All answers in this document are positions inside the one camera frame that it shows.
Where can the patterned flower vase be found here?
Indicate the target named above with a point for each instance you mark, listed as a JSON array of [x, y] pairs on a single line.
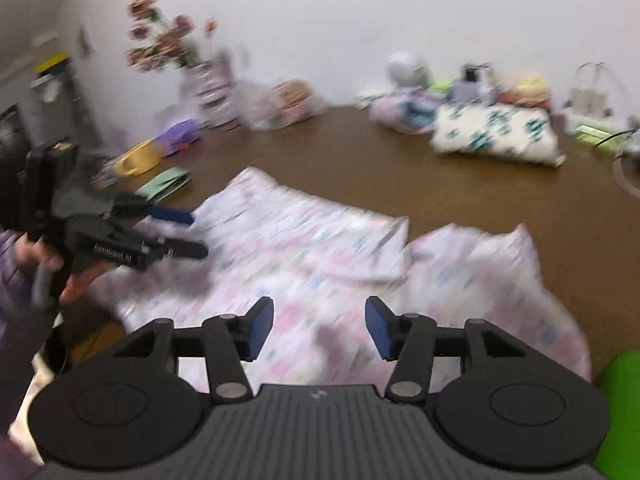
[[212, 90]]

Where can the pink flower bouquet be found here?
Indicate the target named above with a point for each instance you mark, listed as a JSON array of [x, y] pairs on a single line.
[[162, 40]]

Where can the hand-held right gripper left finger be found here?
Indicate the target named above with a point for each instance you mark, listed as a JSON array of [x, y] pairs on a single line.
[[262, 327]]

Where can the pink floral pants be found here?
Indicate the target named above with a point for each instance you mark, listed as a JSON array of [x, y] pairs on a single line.
[[310, 260]]

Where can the cream floral folded cloth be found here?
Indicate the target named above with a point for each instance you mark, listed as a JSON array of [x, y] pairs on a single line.
[[495, 132]]

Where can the purple cloth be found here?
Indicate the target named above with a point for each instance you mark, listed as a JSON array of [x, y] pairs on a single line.
[[177, 135]]

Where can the clear plastic bag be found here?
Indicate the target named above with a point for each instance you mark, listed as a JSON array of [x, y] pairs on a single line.
[[287, 102]]

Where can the grey appliance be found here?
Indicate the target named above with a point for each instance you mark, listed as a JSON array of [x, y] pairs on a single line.
[[57, 95]]

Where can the white round fan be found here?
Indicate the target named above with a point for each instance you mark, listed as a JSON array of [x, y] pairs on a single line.
[[406, 69]]

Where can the person's left hand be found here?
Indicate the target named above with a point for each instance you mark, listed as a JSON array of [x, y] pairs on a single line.
[[77, 285]]

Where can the purple box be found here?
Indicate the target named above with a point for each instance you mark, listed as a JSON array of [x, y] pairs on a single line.
[[470, 87]]

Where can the yellow orange bundle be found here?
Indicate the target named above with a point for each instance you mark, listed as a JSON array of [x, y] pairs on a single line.
[[530, 91]]

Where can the yellow bowl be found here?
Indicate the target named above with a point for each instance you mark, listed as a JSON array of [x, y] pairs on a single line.
[[136, 160]]

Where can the green ball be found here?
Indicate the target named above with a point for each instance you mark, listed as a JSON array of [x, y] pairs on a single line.
[[622, 410]]

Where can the green packet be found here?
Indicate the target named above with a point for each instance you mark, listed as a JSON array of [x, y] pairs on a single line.
[[595, 136]]

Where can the green folded cloth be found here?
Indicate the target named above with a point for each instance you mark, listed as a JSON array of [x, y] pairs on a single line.
[[162, 184]]

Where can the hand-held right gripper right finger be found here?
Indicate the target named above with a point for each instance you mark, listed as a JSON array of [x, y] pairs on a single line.
[[377, 328]]

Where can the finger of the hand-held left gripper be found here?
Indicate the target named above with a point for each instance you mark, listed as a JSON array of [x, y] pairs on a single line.
[[185, 249], [170, 215]]

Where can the pink folded cloth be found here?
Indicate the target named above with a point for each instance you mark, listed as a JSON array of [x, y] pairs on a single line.
[[402, 112]]

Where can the white paper bag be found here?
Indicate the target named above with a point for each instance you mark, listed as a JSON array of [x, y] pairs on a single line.
[[592, 100]]

